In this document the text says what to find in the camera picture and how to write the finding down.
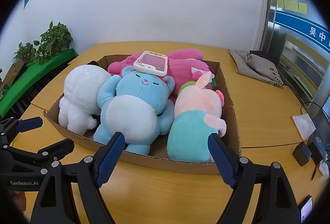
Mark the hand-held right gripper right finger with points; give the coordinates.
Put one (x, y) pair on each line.
(223, 162)

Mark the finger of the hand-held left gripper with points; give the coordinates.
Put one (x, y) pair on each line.
(31, 123)
(59, 148)

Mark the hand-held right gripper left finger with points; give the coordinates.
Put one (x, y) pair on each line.
(110, 159)

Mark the brown cardboard box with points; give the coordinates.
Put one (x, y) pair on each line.
(154, 162)

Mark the blue plush bear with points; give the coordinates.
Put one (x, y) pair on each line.
(134, 110)

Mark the pink teal rabbit plush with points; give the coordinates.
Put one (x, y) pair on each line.
(190, 110)

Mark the small brown carton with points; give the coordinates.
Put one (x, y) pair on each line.
(11, 73)

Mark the white plush toy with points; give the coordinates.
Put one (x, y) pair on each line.
(82, 90)

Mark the small potted green plant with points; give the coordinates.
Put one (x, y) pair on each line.
(24, 51)

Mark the black power adapter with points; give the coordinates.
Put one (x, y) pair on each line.
(301, 154)

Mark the large potted green plant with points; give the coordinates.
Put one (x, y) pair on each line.
(54, 38)

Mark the white pad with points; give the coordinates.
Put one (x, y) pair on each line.
(304, 126)

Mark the black smartphone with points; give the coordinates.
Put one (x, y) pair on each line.
(305, 209)

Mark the black box device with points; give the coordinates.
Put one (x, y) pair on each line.
(317, 144)

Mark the magenta plush toy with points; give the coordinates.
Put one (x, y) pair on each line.
(180, 66)

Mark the white toy phone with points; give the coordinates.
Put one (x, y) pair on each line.
(152, 60)

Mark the metal glass cabinet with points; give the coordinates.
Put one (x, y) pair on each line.
(291, 64)

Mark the blue banner strip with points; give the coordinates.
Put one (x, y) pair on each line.
(296, 25)

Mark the yellow sticky note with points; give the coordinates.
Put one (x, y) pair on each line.
(280, 3)
(302, 7)
(290, 4)

